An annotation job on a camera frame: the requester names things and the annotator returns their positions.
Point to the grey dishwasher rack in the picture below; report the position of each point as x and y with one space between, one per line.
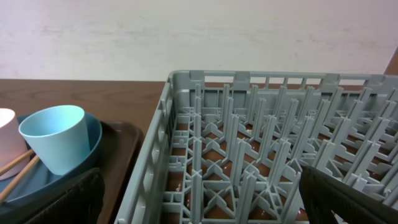
229 147

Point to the brown serving tray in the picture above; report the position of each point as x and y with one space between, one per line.
119 148

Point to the wooden chopstick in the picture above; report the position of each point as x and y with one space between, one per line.
18 178
16 161

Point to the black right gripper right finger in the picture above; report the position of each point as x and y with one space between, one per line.
324 197

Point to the pink cup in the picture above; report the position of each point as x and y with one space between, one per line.
12 143

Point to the light blue cup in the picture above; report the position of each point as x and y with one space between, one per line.
59 136

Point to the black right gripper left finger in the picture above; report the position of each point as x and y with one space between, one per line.
80 203

